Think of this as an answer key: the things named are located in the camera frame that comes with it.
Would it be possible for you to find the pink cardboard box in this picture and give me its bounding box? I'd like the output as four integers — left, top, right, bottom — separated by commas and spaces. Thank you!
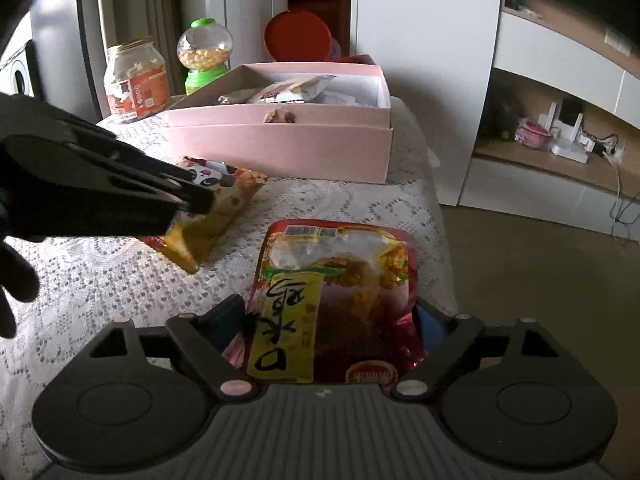
164, 62, 397, 186

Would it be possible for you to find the white lace tablecloth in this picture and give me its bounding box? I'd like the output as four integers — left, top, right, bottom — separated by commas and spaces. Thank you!
0, 95, 461, 466

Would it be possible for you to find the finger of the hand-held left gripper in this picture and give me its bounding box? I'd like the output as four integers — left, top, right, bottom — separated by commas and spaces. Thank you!
107, 174, 217, 216
106, 137, 202, 187

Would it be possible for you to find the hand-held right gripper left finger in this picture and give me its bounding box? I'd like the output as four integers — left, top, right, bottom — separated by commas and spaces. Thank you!
89, 294, 255, 404

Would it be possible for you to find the silver refrigerator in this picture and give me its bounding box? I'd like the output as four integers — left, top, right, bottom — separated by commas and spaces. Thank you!
30, 0, 107, 127

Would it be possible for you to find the white wardrobe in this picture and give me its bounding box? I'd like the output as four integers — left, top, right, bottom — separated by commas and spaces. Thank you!
350, 0, 502, 207

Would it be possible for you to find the white wooden shelf unit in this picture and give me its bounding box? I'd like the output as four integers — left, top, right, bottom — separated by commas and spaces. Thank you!
459, 0, 640, 223

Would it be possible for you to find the glass jar with orange label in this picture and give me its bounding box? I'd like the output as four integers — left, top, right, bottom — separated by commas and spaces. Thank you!
102, 37, 171, 126

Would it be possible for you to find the white router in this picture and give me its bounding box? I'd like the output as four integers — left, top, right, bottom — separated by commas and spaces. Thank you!
549, 101, 591, 164

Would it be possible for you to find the pink round container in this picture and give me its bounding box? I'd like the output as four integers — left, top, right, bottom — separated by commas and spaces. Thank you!
515, 120, 552, 149

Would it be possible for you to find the white wall socket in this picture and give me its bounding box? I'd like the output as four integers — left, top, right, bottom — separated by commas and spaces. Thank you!
604, 29, 632, 55

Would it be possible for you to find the black cable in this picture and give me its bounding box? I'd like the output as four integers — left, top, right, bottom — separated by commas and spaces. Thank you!
600, 155, 640, 241

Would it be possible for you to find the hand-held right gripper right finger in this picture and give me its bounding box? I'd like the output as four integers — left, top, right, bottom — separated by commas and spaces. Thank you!
391, 299, 559, 402

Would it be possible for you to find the washing machine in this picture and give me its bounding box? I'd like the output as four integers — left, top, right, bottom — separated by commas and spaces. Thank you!
0, 25, 37, 98

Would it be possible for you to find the yellow snack bag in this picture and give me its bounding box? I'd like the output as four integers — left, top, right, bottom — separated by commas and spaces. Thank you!
137, 156, 268, 276

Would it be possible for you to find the red snack bag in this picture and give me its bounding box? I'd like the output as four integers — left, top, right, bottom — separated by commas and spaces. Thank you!
222, 219, 426, 388

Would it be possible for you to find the green candy dispenser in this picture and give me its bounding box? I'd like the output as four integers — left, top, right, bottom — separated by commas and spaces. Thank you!
176, 17, 235, 96

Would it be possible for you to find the person's left hand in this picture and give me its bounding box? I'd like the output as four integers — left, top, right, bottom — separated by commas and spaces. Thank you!
0, 239, 41, 339

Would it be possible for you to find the white power strip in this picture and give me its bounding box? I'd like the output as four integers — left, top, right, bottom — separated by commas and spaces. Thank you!
580, 132, 627, 162

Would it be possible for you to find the white green snack packet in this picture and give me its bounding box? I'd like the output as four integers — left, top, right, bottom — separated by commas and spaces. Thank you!
247, 74, 337, 106

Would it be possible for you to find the red round lid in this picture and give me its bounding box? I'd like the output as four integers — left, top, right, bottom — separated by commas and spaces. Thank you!
264, 10, 333, 63

